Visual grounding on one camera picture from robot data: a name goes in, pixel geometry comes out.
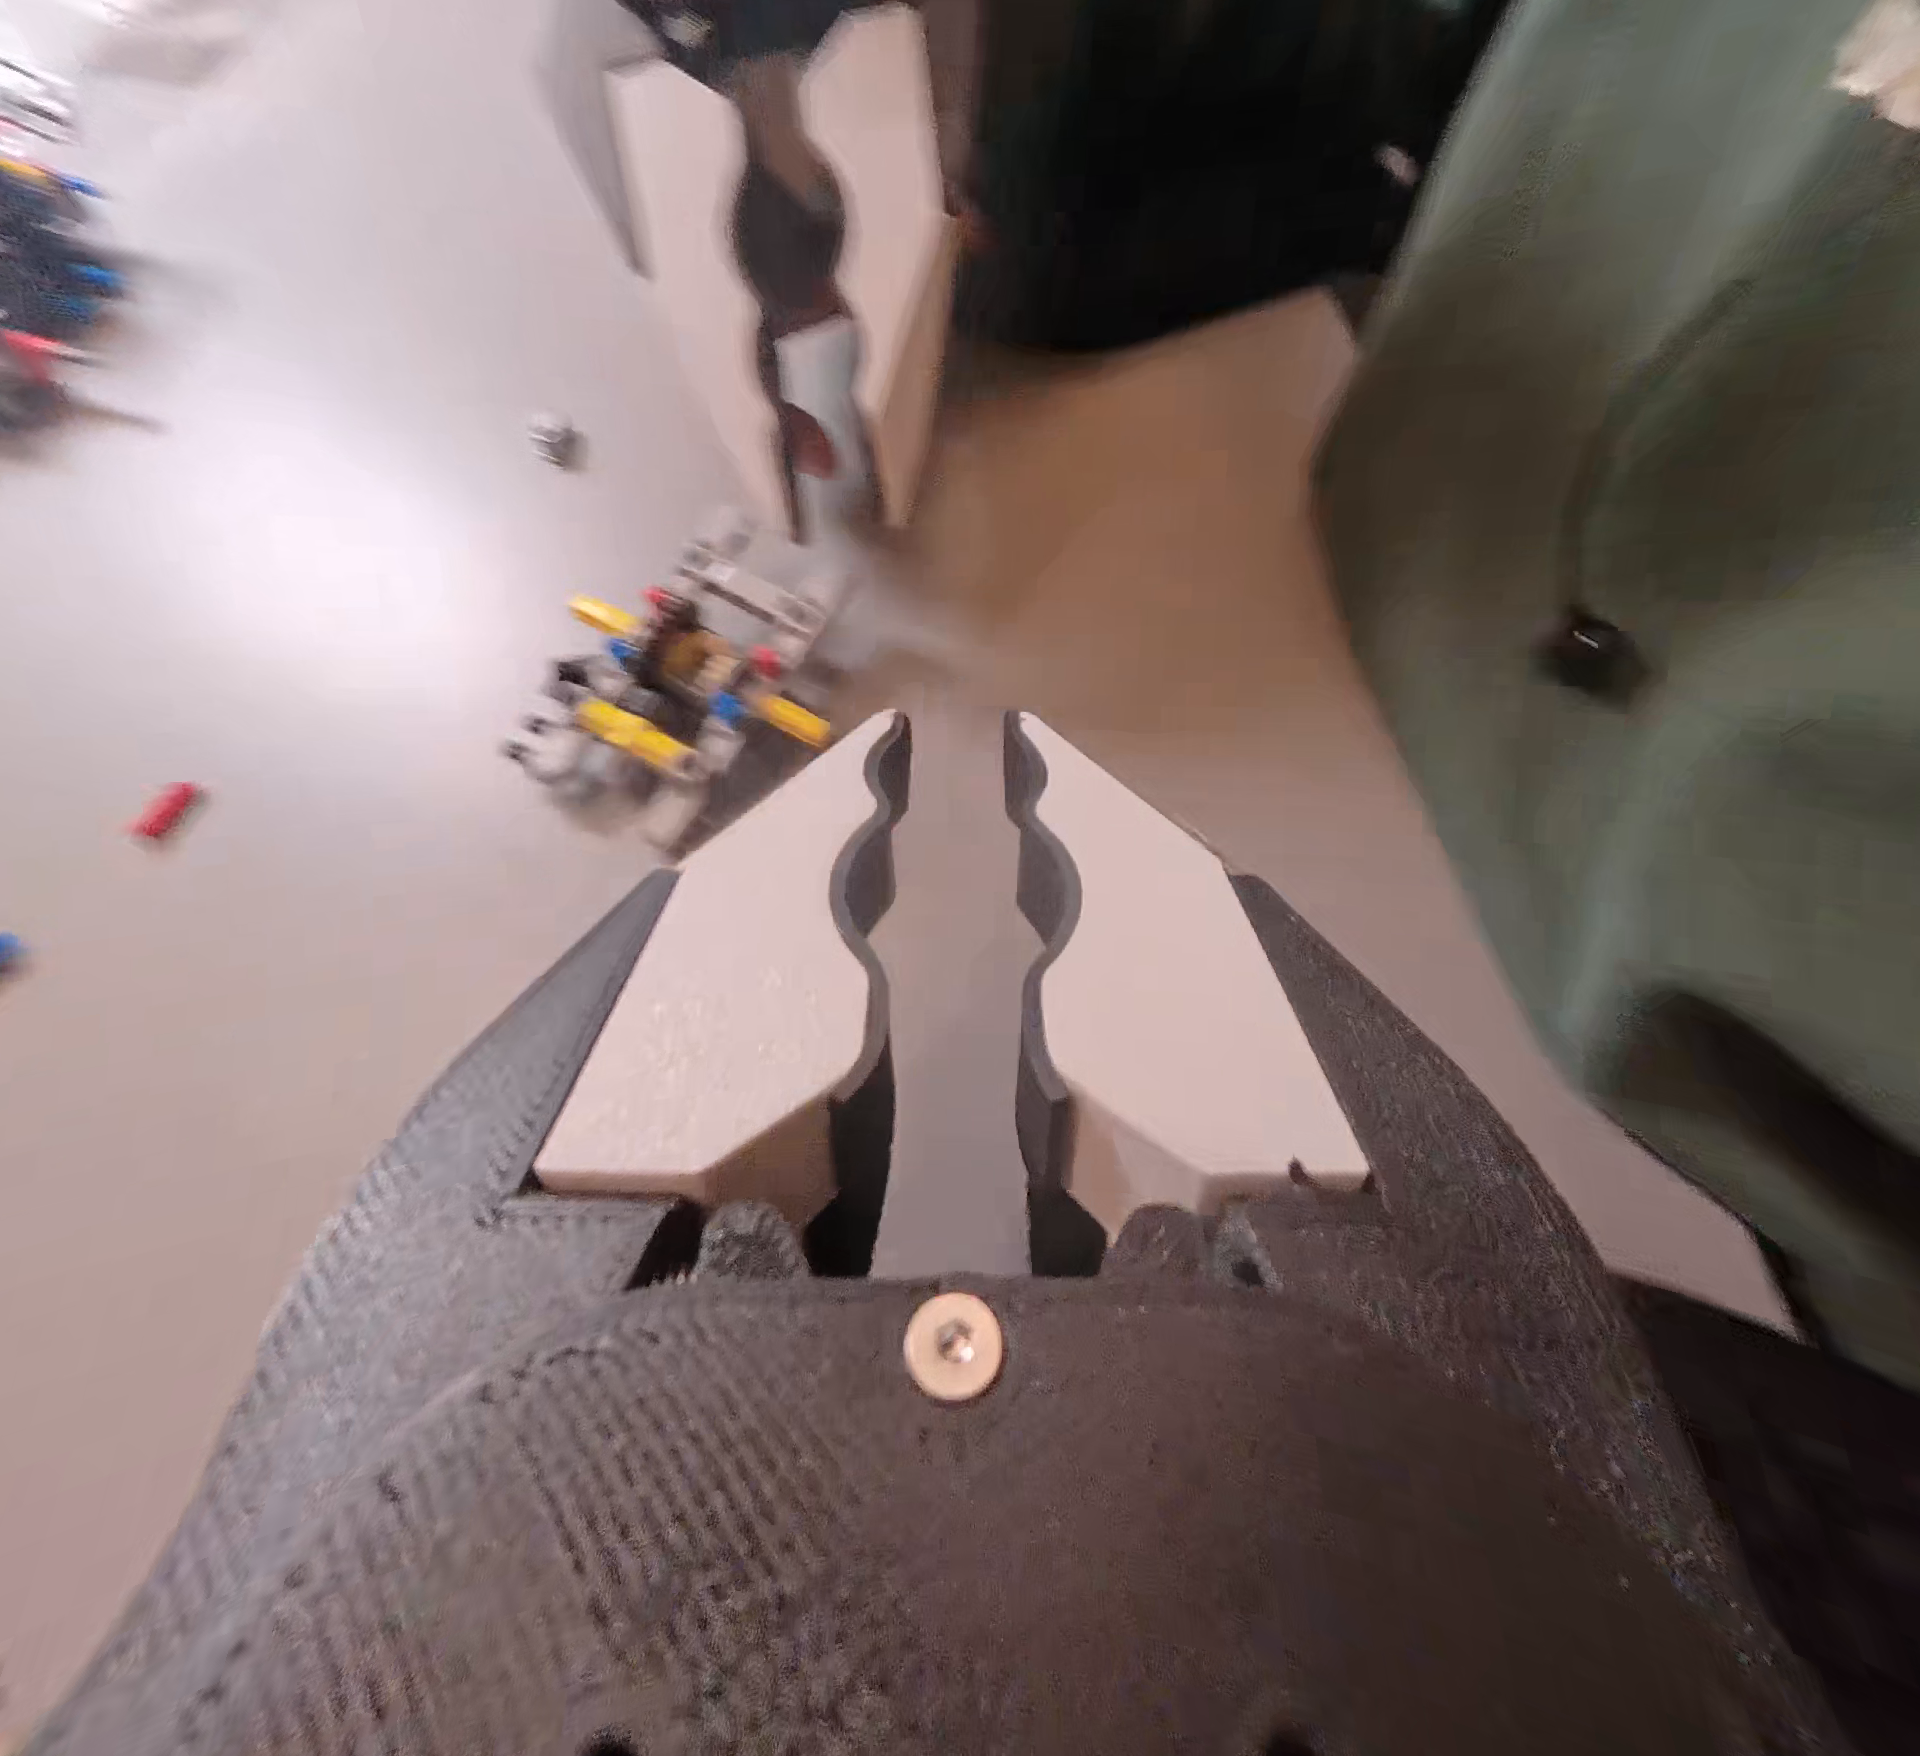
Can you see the black lego car chassis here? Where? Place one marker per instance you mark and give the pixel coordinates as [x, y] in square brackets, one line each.
[45, 287]

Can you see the person's green sweatshirt torso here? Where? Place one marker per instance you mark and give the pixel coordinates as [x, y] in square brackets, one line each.
[1680, 585]

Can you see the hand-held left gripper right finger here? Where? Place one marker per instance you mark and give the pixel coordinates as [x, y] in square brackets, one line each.
[1184, 1021]

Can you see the small grey lego differential assembly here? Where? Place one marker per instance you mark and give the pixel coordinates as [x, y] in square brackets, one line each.
[678, 675]

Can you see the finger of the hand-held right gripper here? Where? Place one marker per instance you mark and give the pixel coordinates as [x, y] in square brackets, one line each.
[689, 211]
[900, 256]

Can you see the person's right hand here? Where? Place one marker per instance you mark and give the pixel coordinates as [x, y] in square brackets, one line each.
[812, 440]

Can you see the red lego pin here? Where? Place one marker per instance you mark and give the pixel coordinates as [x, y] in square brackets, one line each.
[163, 810]

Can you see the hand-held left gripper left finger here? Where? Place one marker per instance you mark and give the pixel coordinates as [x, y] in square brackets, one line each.
[721, 1021]

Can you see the small grey lego connector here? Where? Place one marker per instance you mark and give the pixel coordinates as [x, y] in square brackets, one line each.
[556, 440]

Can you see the person's right forearm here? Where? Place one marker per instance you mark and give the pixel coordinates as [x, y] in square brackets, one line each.
[1201, 89]

